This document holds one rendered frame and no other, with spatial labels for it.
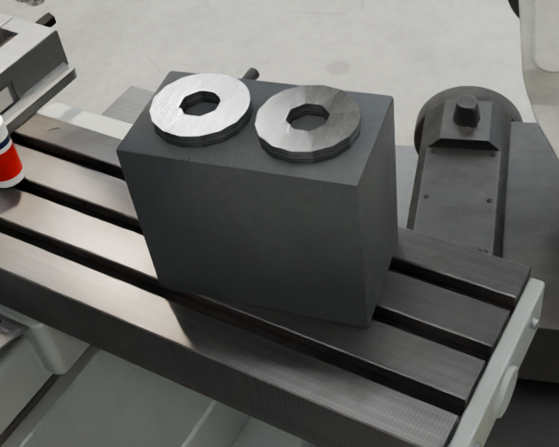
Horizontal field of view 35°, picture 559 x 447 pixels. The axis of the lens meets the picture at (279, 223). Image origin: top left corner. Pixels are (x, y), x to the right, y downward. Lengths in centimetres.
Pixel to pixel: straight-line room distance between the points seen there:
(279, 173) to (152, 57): 222
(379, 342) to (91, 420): 51
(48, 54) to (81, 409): 46
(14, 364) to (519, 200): 83
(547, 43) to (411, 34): 175
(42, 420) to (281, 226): 49
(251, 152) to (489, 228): 71
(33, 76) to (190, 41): 180
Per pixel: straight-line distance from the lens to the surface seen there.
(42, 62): 120
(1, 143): 105
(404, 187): 173
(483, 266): 89
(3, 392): 107
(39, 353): 108
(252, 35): 293
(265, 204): 75
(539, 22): 111
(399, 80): 267
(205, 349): 85
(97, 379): 119
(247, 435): 165
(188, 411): 146
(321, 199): 72
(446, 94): 164
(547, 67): 115
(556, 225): 144
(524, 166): 153
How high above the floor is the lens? 159
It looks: 45 degrees down
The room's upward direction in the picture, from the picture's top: 10 degrees counter-clockwise
